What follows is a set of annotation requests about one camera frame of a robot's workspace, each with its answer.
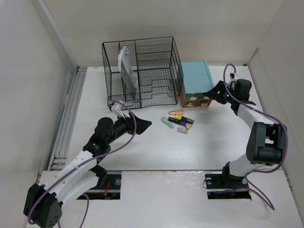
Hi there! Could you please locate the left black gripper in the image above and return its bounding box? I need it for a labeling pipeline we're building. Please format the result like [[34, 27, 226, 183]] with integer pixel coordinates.
[[106, 111, 151, 144]]

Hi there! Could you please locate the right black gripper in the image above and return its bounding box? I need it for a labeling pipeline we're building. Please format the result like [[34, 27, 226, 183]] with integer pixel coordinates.
[[204, 80, 237, 105]]

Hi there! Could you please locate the green highlighter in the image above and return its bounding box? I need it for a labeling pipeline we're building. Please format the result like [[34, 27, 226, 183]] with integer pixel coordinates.
[[161, 117, 174, 129]]

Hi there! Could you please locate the teal and orange drawer box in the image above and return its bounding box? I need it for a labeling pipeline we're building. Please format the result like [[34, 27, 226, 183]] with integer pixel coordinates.
[[180, 60, 214, 108]]

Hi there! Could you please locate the yellow highlighter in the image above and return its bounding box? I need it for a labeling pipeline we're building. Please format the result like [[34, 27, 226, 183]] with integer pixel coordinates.
[[175, 114, 185, 121]]

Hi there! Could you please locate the purple black highlighter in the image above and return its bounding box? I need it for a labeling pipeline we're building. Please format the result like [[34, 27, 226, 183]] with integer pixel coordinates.
[[168, 117, 193, 126]]

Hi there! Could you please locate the black setup guide booklet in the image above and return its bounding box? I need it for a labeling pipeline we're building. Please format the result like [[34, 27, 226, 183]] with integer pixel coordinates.
[[120, 60, 138, 100]]

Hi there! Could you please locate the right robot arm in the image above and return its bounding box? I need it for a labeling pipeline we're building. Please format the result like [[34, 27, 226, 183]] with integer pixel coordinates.
[[204, 79, 286, 189]]

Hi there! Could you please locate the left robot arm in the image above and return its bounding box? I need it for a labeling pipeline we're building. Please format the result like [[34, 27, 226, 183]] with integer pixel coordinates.
[[23, 116, 152, 228]]

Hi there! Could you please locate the orange highlighter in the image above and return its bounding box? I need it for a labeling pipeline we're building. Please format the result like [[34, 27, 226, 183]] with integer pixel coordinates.
[[168, 110, 184, 115]]

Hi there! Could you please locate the grey eraser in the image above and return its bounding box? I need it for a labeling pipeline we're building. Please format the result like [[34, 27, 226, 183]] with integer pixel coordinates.
[[177, 127, 188, 134]]

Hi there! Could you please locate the small wooden block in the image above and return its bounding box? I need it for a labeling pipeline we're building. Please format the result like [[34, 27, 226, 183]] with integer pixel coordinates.
[[186, 124, 192, 130]]

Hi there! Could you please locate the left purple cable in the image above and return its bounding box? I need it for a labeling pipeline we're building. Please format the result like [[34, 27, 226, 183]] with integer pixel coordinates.
[[27, 99, 138, 228]]

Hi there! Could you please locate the purple cable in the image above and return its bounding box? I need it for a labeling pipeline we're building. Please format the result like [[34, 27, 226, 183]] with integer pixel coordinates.
[[27, 99, 138, 228], [224, 63, 289, 211]]

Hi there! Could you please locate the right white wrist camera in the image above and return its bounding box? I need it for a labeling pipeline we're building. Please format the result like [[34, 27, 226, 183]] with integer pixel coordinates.
[[228, 73, 239, 90]]

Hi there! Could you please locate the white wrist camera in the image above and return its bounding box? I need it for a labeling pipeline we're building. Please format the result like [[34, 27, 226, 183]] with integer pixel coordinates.
[[228, 73, 239, 90], [111, 100, 127, 119]]

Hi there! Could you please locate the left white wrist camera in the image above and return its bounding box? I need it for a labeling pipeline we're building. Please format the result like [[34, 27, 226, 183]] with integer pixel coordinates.
[[111, 100, 127, 119]]

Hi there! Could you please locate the black wire mesh organizer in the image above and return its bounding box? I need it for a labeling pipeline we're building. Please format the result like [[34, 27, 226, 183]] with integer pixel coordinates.
[[101, 36, 183, 109]]

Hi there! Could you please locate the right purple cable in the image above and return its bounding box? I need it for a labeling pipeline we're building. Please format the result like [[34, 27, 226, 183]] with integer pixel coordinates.
[[224, 63, 289, 211]]

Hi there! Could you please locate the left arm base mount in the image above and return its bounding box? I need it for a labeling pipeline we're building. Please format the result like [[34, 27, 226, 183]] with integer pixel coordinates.
[[85, 171, 122, 200]]

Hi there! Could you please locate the aluminium rail frame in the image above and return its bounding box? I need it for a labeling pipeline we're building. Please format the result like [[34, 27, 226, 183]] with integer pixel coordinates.
[[46, 66, 87, 171]]

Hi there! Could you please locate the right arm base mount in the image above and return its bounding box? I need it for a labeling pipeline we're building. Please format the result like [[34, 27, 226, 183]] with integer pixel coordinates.
[[203, 171, 251, 200]]

